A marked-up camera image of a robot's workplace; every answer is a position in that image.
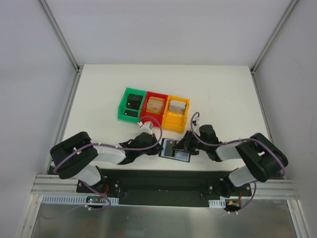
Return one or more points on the gold card stack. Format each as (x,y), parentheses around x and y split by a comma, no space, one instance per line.
(155,105)

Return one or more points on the white cable duct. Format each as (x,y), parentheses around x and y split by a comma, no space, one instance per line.
(221,203)
(74,200)

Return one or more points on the silver card stack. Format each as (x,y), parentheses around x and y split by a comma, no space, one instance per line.
(177,107)

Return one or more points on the black card stack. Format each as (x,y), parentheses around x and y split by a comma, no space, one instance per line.
(134,101)

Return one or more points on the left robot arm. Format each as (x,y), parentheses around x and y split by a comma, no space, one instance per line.
(73,157)

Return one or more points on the black leather card holder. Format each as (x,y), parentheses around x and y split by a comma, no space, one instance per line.
(179,155)

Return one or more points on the left white cable duct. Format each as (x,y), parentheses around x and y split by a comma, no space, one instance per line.
(74,200)

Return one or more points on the yellow plastic bin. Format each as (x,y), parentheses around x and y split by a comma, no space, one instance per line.
(172,121)

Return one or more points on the green plastic bin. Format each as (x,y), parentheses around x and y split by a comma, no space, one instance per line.
(122,106)

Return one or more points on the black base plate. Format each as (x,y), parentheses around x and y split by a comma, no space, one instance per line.
(161,188)

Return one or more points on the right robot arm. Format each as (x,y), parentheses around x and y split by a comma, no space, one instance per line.
(262,159)

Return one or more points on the red plastic bin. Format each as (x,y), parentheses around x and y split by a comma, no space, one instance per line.
(155,119)

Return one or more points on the right white cable duct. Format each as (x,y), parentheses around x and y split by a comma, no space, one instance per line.
(221,203)

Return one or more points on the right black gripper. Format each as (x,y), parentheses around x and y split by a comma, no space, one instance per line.
(186,143)

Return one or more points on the right aluminium frame post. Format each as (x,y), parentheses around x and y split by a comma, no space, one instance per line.
(277,29)

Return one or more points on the aluminium frame post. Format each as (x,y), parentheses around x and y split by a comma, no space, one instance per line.
(58,33)
(277,29)

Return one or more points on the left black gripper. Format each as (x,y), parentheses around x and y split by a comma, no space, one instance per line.
(155,147)

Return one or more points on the left aluminium frame post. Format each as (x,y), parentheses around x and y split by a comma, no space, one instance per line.
(58,33)

